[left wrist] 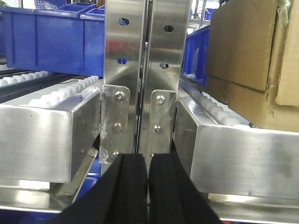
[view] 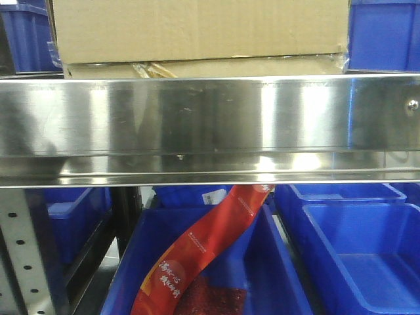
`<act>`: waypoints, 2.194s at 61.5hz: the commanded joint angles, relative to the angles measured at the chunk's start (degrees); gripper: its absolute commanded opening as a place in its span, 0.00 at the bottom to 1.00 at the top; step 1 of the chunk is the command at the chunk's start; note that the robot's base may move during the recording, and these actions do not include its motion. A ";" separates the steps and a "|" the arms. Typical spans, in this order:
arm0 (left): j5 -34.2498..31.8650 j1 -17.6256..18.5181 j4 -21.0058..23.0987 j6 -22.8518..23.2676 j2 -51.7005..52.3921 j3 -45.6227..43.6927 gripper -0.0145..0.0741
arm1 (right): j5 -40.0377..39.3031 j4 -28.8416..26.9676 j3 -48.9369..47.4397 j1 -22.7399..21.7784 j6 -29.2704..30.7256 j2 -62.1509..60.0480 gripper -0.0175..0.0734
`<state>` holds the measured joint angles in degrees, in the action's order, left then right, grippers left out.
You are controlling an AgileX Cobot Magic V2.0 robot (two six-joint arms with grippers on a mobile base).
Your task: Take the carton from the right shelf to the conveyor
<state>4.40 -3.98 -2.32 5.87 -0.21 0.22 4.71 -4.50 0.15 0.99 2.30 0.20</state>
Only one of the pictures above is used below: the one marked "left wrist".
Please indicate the right steel shelf beam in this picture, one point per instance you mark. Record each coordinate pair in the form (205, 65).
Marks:
(234, 160)

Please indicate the blue bin behind carton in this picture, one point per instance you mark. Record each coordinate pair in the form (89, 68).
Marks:
(196, 48)

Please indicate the steel upright post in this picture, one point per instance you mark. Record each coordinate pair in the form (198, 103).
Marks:
(167, 36)
(124, 45)

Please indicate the white roller track far left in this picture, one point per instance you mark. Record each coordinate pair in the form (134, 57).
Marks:
(23, 77)

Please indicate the right steel upright post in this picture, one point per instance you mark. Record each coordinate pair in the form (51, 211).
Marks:
(167, 36)

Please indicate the left steel upright post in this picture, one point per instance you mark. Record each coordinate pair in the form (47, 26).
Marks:
(124, 45)

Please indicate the white roller track right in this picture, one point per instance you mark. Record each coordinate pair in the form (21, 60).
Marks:
(215, 110)

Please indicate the brown cardboard carton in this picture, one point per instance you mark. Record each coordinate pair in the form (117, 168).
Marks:
(253, 61)

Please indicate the white roller track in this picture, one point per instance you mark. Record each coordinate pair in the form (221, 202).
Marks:
(56, 94)
(215, 110)
(23, 77)

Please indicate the large blue plastic bin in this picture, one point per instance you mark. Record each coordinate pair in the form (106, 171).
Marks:
(68, 39)

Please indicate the left steel shelf beam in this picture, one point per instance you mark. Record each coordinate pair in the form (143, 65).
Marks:
(49, 145)

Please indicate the steel shelf beam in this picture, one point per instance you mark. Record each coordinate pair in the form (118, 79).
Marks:
(234, 160)
(49, 145)

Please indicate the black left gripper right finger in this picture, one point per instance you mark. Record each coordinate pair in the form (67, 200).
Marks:
(173, 197)

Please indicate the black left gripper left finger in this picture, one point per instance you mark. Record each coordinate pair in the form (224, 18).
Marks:
(119, 196)

